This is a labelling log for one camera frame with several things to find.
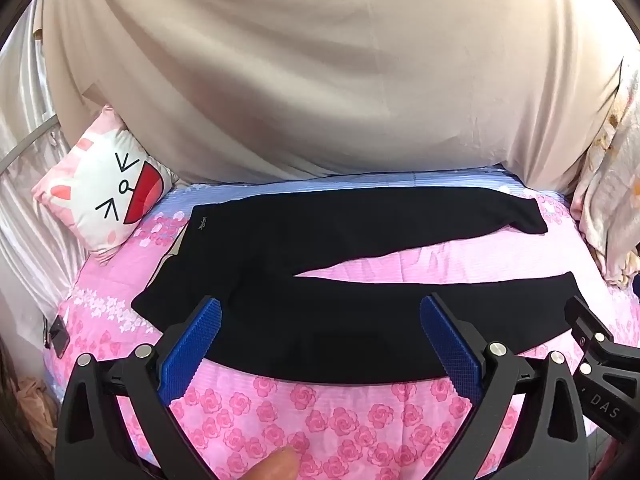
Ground person's left hand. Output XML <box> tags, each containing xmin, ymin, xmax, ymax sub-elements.
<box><xmin>248</xmin><ymin>446</ymin><xmax>302</xmax><ymax>480</ymax></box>

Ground cartoon face pillow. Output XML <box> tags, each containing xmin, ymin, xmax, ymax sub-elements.
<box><xmin>31</xmin><ymin>105</ymin><xmax>179</xmax><ymax>265</ymax></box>

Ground pink floral bedsheet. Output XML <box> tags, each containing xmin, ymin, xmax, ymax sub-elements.
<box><xmin>42</xmin><ymin>164</ymin><xmax>636</xmax><ymax>480</ymax></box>

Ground beige curtain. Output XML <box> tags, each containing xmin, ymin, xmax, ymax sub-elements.
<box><xmin>40</xmin><ymin>0</ymin><xmax>626</xmax><ymax>196</ymax></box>

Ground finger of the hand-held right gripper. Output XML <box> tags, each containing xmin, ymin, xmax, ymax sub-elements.
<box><xmin>564</xmin><ymin>295</ymin><xmax>640</xmax><ymax>393</ymax></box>

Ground silver satin curtain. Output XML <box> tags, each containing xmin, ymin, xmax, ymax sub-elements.
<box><xmin>0</xmin><ymin>0</ymin><xmax>101</xmax><ymax>341</ymax></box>

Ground white floral cloth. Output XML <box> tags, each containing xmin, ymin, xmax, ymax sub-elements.
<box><xmin>570</xmin><ymin>57</ymin><xmax>640</xmax><ymax>288</ymax></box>

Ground beige crumpled cloth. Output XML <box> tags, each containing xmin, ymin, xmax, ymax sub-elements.
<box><xmin>0</xmin><ymin>340</ymin><xmax>56</xmax><ymax>461</ymax></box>

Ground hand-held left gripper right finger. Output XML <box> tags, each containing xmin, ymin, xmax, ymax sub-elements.
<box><xmin>419</xmin><ymin>292</ymin><xmax>588</xmax><ymax>480</ymax></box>

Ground grey metal rod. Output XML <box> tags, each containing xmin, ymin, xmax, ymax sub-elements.
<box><xmin>0</xmin><ymin>114</ymin><xmax>58</xmax><ymax>171</ymax></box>

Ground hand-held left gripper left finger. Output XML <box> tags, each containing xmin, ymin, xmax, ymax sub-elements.
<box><xmin>54</xmin><ymin>296</ymin><xmax>223</xmax><ymax>480</ymax></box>

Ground small black device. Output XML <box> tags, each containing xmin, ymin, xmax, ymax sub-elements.
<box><xmin>47</xmin><ymin>315</ymin><xmax>71</xmax><ymax>358</ymax></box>

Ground black pants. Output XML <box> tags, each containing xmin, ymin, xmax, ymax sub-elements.
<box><xmin>131</xmin><ymin>187</ymin><xmax>593</xmax><ymax>386</ymax></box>

